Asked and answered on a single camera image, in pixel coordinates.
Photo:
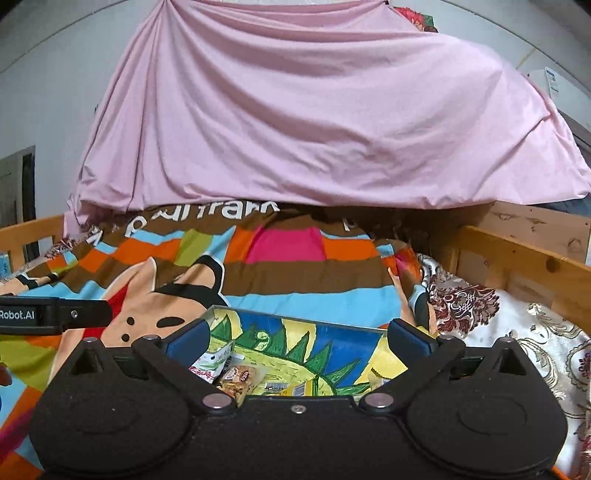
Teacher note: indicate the white air conditioner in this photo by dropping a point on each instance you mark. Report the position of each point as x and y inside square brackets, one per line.
[568, 92]

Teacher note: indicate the white floral bedsheet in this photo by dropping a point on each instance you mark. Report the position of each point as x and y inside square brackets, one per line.
[531, 332]

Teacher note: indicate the yellow snack packet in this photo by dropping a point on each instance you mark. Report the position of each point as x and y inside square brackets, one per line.
[291, 388]

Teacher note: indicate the pink sheet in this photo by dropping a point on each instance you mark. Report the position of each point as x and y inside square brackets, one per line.
[300, 115]

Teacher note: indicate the printed cartoon blanket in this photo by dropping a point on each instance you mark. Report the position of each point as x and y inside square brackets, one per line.
[300, 277]

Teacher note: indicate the light blue hanging packet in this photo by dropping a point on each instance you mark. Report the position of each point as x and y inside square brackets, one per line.
[3, 265]

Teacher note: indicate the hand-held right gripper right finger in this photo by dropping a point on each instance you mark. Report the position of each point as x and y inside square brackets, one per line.
[408, 339]

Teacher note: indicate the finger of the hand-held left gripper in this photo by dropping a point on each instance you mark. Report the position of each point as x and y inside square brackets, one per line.
[87, 314]

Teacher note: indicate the red floral cloth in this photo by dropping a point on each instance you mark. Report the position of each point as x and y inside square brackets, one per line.
[415, 18]

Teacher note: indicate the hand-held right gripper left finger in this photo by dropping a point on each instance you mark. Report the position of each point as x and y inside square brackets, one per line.
[189, 339]

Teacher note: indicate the wooden bed frame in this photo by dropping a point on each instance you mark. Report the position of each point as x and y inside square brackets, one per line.
[508, 258]

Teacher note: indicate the nut bar packet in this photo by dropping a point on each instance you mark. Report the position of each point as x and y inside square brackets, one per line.
[240, 384]

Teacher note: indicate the grey tray with dinosaur drawing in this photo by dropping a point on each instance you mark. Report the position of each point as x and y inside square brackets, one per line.
[295, 341]

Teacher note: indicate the grey door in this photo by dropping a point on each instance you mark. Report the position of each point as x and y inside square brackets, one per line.
[14, 184]

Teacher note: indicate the white packet with red print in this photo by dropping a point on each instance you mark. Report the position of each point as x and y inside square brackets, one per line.
[207, 364]

